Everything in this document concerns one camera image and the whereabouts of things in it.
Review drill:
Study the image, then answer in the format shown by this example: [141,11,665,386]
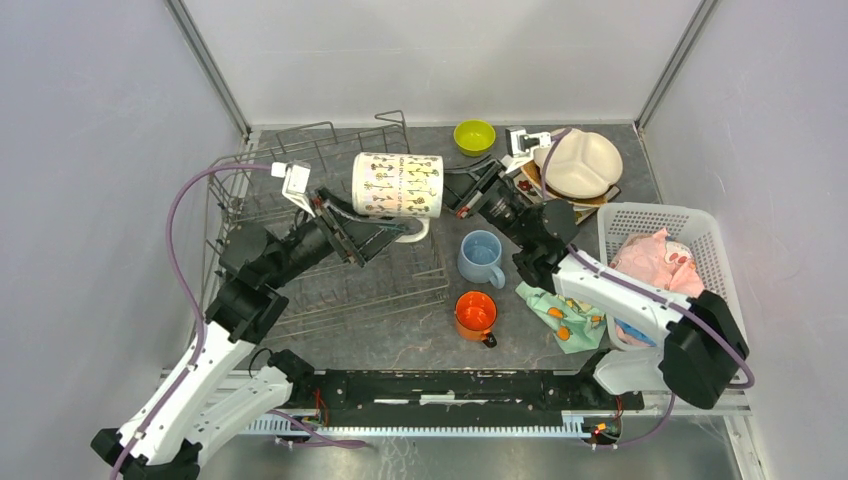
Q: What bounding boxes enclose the white floral mug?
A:
[351,152,445,243]

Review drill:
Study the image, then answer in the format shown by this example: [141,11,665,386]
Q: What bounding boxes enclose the pink patterned cloth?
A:
[609,227,707,349]

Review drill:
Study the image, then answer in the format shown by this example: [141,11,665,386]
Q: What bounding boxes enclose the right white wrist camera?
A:
[501,126,553,174]

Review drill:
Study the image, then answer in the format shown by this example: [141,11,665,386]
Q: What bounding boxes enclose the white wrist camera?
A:
[271,162,315,217]
[501,126,553,174]

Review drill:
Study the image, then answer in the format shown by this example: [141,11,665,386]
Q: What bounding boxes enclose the blue cloth in basket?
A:
[615,319,656,348]

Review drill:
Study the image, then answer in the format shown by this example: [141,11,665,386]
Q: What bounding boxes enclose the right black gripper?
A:
[413,153,534,250]

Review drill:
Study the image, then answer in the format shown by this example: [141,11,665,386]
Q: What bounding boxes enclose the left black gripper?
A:
[265,185,410,288]

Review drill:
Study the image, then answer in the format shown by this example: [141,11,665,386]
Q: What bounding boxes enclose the light blue mug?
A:
[457,230,506,289]

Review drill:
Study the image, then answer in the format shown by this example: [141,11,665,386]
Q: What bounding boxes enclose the orange mug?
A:
[454,290,498,348]

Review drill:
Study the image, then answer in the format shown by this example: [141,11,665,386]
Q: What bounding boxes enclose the grey wire dish rack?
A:
[200,110,448,344]

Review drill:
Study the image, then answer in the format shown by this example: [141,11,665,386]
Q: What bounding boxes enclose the cream divided plate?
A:
[533,128,623,199]

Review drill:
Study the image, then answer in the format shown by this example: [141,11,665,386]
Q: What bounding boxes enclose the green cartoon cloth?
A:
[515,282,606,354]

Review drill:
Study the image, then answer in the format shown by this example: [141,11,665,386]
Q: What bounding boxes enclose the white plastic basket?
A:
[596,202,747,336]

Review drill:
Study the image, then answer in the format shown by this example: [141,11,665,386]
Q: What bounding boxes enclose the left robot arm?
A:
[91,189,409,479]

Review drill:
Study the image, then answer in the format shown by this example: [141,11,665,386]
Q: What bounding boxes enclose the square floral plate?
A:
[513,174,621,224]

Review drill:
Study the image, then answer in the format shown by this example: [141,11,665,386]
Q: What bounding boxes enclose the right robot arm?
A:
[443,157,755,409]

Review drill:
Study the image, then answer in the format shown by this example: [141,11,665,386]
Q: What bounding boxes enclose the lime green bowl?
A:
[453,119,496,157]

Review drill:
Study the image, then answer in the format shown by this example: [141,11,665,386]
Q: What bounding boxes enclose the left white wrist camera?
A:
[271,162,315,217]

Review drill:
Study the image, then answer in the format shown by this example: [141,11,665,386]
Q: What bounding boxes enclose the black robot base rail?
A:
[264,350,645,434]

